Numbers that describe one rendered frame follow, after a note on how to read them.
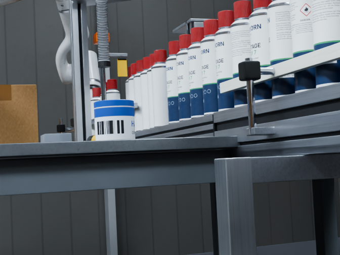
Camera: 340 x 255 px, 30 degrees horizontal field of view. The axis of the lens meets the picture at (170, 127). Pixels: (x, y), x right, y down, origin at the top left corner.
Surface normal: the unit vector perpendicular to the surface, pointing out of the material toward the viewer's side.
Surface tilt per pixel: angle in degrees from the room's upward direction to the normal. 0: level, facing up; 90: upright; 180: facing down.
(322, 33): 90
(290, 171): 90
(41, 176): 90
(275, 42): 90
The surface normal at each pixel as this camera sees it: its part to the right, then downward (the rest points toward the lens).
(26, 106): 0.28, -0.07
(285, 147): -0.94, 0.03
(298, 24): -0.76, 0.00
